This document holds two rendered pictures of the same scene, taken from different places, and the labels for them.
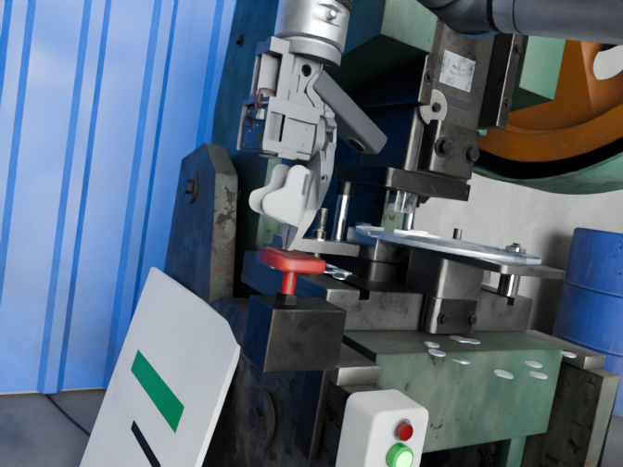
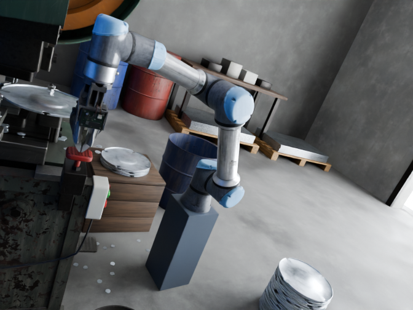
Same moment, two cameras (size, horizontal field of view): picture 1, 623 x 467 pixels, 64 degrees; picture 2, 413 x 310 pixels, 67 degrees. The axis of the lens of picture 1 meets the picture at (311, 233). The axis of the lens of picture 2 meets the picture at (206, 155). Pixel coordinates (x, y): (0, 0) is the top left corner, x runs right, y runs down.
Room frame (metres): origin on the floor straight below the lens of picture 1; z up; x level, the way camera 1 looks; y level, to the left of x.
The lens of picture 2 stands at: (0.20, 0.80, 1.15)
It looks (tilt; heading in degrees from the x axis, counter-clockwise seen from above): 19 degrees down; 271
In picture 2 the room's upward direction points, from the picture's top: 21 degrees clockwise
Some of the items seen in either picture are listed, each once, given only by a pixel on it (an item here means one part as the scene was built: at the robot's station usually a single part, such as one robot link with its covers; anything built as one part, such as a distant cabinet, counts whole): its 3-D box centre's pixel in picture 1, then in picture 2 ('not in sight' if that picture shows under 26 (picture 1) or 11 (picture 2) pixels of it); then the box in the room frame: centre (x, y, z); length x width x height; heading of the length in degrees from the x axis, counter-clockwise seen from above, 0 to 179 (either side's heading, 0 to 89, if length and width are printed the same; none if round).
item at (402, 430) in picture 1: (403, 431); not in sight; (0.49, -0.12, 0.61); 0.02 x 0.01 x 0.02; 121
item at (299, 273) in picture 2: not in sight; (305, 278); (-0.47, -0.59, 0.26); 0.29 x 0.29 x 0.01
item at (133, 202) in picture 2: not in sight; (117, 189); (0.67, -0.86, 0.18); 0.40 x 0.38 x 0.35; 37
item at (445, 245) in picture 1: (444, 243); (48, 100); (0.81, -0.21, 0.78); 0.29 x 0.29 x 0.01
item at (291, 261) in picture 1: (287, 286); (77, 163); (0.55, 0.02, 0.72); 0.07 x 0.06 x 0.08; 31
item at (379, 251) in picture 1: (393, 246); (7, 98); (0.91, -0.15, 0.76); 0.15 x 0.09 x 0.05; 121
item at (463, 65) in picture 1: (435, 90); (33, 17); (0.88, -0.17, 1.04); 0.17 x 0.15 x 0.30; 31
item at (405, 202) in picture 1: (403, 202); (12, 75); (0.91, -0.16, 0.84); 0.05 x 0.03 x 0.04; 121
